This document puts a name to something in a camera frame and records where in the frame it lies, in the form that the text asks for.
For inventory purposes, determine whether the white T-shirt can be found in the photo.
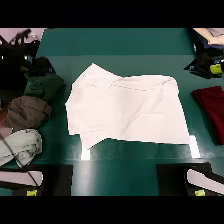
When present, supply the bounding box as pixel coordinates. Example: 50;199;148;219
65;62;191;151

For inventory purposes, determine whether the dark green garment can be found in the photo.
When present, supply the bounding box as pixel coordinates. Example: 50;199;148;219
23;72;66;103

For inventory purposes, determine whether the brown garment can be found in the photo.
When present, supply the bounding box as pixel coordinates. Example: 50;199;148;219
5;95;53;130

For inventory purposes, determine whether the pale grey garment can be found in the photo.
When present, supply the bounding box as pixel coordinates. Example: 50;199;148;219
0;128;43;167

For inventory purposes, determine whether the dark red garment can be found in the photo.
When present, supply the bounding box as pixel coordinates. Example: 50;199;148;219
191;85;224;146

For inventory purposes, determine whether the black garment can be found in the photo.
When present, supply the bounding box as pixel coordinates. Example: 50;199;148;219
183;49;224;80

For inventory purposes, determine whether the black cable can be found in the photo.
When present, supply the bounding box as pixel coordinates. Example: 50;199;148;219
0;133;43;193

